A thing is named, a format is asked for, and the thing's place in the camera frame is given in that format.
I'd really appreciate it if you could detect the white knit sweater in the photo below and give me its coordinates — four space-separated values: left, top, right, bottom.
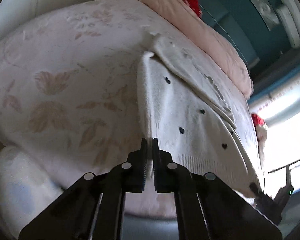
137 34 262 198

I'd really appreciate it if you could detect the pink floral bedspread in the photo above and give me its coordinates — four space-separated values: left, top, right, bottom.
0 0 263 218

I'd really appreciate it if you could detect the red and white plush toy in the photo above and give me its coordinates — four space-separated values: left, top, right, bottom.
251 113 268 162

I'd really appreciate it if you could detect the white pillow on floor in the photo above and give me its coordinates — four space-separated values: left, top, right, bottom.
0 146 63 239

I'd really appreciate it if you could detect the pink folded quilt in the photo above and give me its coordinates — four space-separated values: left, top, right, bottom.
138 0 254 99

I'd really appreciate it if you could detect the teal headboard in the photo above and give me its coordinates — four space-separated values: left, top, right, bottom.
198 0 298 78

